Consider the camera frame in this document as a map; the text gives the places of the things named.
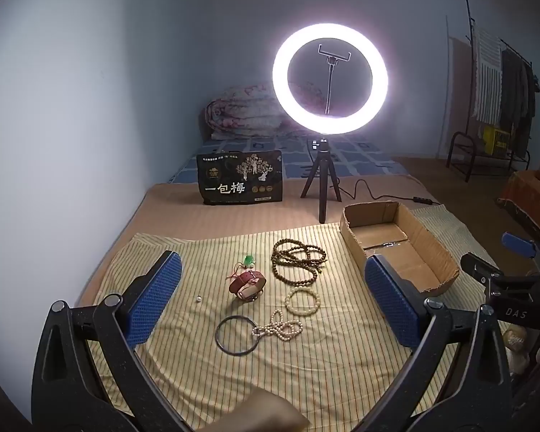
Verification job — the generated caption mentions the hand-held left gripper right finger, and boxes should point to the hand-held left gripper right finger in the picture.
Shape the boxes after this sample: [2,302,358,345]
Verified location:
[364,254,514,432]

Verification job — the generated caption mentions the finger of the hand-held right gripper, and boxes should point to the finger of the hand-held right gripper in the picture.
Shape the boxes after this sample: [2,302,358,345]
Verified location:
[501,231,540,276]
[460,253,540,325]

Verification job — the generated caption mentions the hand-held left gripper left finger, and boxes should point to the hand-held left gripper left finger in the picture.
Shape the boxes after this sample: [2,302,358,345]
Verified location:
[31,249,183,432]

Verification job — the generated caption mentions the cardboard box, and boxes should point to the cardboard box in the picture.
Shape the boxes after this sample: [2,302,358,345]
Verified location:
[339,201,460,298]

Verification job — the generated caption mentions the green jade pendant red cord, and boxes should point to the green jade pendant red cord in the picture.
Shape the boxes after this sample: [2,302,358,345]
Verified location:
[227,255,257,280]

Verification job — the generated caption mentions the brown wooden bead necklace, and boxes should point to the brown wooden bead necklace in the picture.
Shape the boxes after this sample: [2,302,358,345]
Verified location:
[271,238,328,287]

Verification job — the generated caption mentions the orange cloth covered furniture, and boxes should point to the orange cloth covered furniture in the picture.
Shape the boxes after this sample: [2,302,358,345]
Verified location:
[497,157,540,235]

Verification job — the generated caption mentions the striped yellow cloth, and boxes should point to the striped yellow cloth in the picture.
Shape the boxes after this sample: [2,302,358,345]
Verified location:
[78,204,516,432]

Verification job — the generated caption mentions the thin metal bangle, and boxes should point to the thin metal bangle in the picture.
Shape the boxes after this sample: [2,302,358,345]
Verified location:
[215,315,258,356]

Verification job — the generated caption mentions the white rounded object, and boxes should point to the white rounded object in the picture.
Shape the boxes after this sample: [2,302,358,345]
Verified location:
[504,326,531,376]

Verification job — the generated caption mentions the yellow box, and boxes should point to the yellow box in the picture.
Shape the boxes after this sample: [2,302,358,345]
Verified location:
[482,125,510,156]

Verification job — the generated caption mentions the pinkish tan blanket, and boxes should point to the pinkish tan blanket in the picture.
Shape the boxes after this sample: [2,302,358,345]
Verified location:
[76,157,442,307]

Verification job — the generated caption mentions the black printed snack bag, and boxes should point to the black printed snack bag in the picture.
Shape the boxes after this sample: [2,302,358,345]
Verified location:
[197,149,284,207]

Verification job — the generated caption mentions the dark hanging clothes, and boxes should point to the dark hanging clothes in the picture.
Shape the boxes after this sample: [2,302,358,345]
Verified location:
[499,49,537,145]

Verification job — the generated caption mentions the tan rounded cloth lump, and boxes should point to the tan rounded cloth lump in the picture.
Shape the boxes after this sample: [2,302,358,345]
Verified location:
[197,387,311,432]

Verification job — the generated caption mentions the white striped hanging garment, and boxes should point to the white striped hanging garment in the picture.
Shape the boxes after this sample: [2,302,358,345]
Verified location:
[472,27,505,123]

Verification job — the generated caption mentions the folded floral quilt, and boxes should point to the folded floral quilt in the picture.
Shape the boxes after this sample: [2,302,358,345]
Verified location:
[202,82,325,141]

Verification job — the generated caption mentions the black phone holder clip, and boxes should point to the black phone holder clip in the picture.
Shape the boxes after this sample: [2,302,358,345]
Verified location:
[317,44,352,116]

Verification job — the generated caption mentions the black clothes rack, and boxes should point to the black clothes rack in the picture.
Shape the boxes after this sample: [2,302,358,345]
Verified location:
[465,0,540,181]

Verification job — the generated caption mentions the red brown bangle bracelet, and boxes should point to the red brown bangle bracelet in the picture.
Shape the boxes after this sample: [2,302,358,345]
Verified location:
[229,269,267,302]

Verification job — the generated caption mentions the cream bead bracelet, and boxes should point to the cream bead bracelet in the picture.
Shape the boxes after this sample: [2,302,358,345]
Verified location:
[284,288,321,317]

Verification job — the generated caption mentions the white pearl necklace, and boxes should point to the white pearl necklace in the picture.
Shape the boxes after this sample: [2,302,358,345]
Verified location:
[251,309,303,343]

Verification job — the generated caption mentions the white ring light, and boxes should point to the white ring light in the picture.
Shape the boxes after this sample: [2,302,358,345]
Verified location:
[272,22,390,136]

